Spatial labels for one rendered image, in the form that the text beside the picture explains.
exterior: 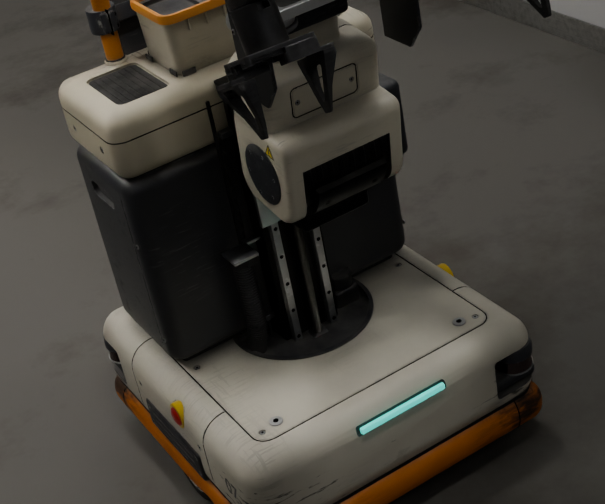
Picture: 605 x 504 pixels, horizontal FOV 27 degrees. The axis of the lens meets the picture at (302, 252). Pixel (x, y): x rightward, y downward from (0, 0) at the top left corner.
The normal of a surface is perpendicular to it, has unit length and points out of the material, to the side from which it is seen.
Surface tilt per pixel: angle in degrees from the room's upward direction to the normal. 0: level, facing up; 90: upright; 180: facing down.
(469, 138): 0
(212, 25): 92
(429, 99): 0
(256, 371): 0
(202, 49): 92
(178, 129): 90
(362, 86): 98
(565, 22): 90
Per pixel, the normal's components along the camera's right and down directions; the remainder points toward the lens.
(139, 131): 0.52, 0.38
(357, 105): -0.10, -0.77
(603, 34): -0.84, 0.41
